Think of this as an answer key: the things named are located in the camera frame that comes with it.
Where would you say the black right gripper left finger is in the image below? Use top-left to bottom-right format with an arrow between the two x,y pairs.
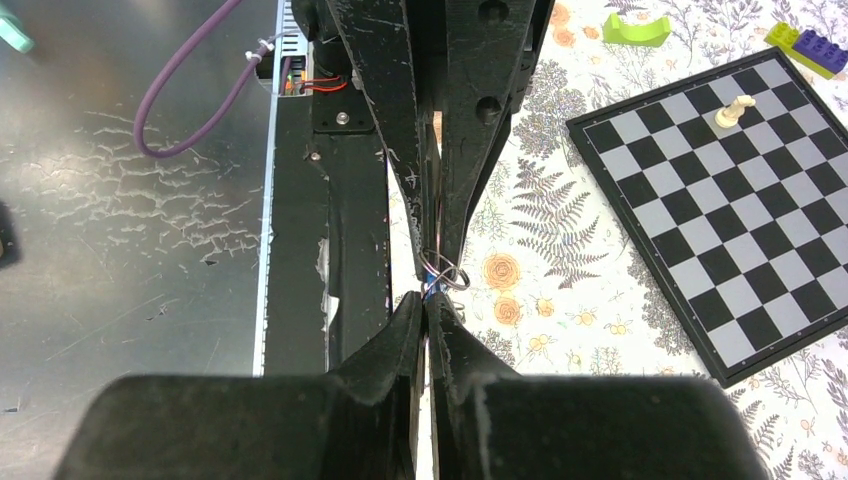
54,292 -> 423,479

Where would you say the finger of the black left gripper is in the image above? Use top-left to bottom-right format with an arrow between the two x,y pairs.
437,1 -> 552,262
328,1 -> 438,275

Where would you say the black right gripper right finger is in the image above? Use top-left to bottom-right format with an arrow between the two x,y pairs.
427,294 -> 767,479

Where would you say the blue capped key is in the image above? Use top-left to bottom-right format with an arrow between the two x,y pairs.
422,270 -> 446,300

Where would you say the green arch toy block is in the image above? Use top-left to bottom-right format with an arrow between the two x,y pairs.
602,13 -> 672,48

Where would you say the floral table mat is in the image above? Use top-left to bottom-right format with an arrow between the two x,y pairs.
387,0 -> 848,480

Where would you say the cream chess piece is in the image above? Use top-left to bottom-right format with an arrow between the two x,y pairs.
715,95 -> 756,129

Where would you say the black grey chessboard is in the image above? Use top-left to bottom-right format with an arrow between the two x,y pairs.
566,48 -> 847,387

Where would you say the purple yellow toy brick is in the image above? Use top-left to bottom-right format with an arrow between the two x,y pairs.
765,22 -> 847,80

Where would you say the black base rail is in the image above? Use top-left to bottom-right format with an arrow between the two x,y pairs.
253,1 -> 392,376

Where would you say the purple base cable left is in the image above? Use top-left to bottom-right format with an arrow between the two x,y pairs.
132,0 -> 296,160

